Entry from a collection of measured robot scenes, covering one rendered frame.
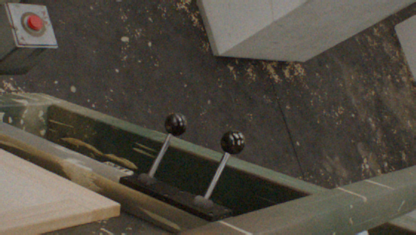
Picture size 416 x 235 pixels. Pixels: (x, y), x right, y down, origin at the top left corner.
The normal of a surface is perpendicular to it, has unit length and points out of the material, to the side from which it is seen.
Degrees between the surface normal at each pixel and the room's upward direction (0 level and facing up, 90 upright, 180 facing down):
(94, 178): 90
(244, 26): 90
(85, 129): 90
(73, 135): 90
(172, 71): 0
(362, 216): 34
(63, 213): 56
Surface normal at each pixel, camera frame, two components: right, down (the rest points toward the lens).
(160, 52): 0.69, -0.36
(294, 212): 0.13, -0.97
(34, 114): 0.74, 0.22
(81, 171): -0.66, 0.06
